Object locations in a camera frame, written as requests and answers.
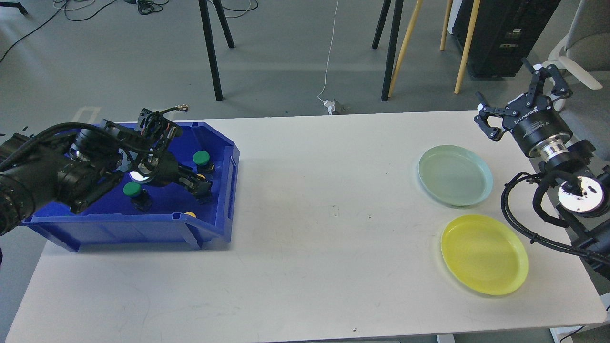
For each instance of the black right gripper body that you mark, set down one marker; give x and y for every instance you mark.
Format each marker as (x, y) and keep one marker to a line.
(531, 121)

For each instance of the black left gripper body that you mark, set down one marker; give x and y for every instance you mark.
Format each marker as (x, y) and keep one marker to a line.
(168, 171)

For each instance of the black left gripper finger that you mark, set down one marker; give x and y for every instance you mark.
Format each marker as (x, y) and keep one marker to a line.
(189, 188)
(186, 175)

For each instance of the green push button front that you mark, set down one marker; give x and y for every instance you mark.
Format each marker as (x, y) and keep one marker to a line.
(138, 196)

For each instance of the green push button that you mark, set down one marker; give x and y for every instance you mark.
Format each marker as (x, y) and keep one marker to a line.
(138, 196)
(203, 162)

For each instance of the yellow push button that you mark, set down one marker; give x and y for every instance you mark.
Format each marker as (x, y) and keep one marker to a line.
(202, 192)

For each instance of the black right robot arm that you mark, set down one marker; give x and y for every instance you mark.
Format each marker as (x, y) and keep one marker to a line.
(566, 189)

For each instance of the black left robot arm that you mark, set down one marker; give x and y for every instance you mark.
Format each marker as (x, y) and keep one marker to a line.
(76, 164)

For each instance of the green push button back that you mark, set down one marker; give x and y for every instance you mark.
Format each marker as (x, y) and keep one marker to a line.
(203, 162)

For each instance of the light green plate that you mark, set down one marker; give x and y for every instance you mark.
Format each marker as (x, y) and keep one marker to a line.
(455, 176)

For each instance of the yellow plate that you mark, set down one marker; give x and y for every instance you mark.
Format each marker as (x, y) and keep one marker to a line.
(484, 255)

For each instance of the grey office chair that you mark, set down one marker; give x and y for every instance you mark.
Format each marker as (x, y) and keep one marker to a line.
(584, 56)

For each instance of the blue plastic storage bin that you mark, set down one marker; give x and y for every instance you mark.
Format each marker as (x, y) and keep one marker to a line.
(113, 219)

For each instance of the black computer tower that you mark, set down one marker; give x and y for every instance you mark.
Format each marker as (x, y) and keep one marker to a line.
(505, 32)

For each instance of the wooden easel legs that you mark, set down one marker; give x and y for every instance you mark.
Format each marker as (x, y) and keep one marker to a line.
(465, 51)

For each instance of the grey power adapter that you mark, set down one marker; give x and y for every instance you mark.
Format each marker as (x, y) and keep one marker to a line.
(336, 108)

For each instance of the black tripod right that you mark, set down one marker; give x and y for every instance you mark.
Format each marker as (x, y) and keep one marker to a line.
(392, 41)

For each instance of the black tripod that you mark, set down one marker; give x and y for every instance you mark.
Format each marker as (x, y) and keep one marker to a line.
(392, 41)
(209, 41)

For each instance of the black tripod left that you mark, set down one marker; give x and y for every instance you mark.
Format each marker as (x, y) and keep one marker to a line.
(209, 41)

